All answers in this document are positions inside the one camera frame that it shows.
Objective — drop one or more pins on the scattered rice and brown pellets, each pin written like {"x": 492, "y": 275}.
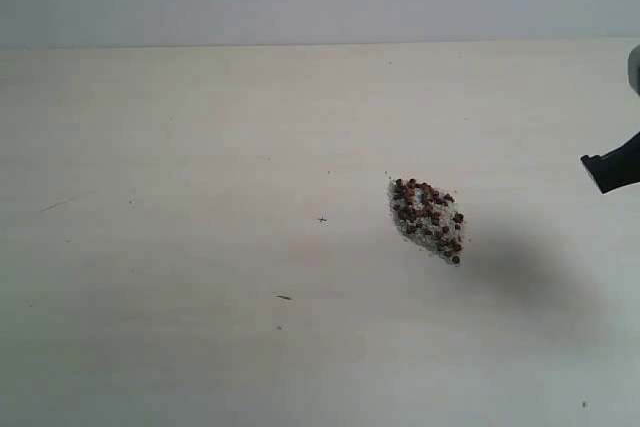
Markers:
{"x": 429, "y": 217}

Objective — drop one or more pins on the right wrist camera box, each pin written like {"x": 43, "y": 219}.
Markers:
{"x": 633, "y": 69}

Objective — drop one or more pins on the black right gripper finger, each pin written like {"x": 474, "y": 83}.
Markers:
{"x": 615, "y": 169}

